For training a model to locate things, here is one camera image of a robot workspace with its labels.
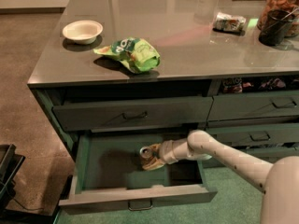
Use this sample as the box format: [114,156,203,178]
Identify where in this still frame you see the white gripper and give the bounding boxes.
[143,139,190,171]

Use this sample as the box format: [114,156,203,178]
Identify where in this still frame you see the orange soda can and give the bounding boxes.
[139,147,157,168]

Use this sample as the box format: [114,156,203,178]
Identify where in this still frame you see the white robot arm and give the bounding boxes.
[139,130,299,224]

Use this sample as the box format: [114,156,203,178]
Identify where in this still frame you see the top left drawer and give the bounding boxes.
[52,96,213,133]

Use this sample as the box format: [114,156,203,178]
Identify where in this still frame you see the open middle left drawer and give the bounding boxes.
[59,129,218,214]

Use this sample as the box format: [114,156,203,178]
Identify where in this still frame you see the middle right drawer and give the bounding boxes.
[206,123,299,147]

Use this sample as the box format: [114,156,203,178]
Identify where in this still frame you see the top right drawer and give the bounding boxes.
[208,91,299,121]

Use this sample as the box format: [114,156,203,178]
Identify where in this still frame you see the green chip bag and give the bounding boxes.
[93,37,160,74]

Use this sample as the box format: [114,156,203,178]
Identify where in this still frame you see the snack bags in shelf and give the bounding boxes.
[221,76,299,93]

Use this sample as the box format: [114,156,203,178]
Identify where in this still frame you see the white paper bowl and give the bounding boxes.
[63,21,103,45]

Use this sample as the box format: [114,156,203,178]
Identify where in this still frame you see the black stand on floor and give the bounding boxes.
[0,144,25,213]

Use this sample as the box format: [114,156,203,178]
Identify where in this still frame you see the small silver snack packet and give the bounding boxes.
[213,12,246,33]

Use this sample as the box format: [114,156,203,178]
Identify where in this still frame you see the black cup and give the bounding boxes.
[259,9,295,46]

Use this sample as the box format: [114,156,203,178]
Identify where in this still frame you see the clear jar of snacks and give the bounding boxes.
[257,0,299,29]

